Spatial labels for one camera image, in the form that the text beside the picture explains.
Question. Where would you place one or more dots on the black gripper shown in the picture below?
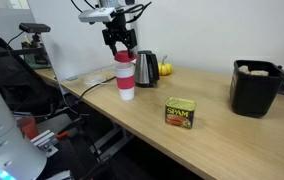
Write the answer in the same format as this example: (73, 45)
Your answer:
(119, 33)

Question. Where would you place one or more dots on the red plastic cup lid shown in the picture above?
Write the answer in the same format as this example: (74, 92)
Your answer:
(125, 56)

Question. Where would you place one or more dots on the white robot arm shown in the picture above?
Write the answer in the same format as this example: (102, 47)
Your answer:
(2, 133)

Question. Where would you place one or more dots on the white cup with red sleeve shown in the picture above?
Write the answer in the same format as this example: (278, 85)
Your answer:
(125, 83)

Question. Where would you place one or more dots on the red plastic cup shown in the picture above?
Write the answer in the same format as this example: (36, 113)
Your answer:
(28, 127)

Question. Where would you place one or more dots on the stainless steel electric kettle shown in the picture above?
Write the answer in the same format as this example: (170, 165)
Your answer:
(145, 70)

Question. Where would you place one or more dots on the small yellow pumpkin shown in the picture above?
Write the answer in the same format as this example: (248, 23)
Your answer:
(165, 69)

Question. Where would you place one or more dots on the white divider panel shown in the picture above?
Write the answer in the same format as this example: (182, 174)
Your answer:
(72, 46)

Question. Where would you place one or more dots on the grey panel foot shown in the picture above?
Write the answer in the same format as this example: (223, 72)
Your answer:
(72, 78)

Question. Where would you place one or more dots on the green clamp base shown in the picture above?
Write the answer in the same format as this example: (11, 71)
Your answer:
(37, 60)

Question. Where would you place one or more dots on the Spam meat can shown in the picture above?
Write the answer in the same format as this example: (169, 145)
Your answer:
(179, 115)

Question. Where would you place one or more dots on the crumpled paper piece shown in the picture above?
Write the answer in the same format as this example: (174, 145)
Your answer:
(259, 72)
(243, 69)

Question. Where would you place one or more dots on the black landfill bin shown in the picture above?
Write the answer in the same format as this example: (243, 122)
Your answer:
(253, 95)

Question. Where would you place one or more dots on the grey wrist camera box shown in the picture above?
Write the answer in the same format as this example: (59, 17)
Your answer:
(95, 15)

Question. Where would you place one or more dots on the black camera stand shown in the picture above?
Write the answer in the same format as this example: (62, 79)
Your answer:
(35, 40)

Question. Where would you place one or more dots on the black stereo camera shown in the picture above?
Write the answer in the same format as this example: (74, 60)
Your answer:
(34, 27)

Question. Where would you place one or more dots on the aluminium bracket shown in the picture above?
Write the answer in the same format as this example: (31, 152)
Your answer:
(45, 142)

